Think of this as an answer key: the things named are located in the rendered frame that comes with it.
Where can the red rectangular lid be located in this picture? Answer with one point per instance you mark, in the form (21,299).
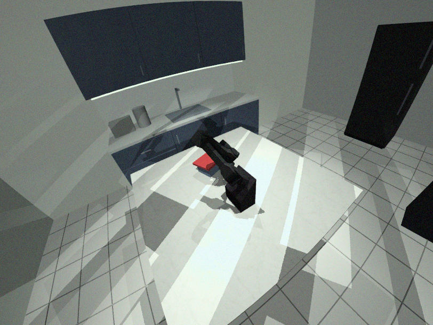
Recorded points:
(204,162)

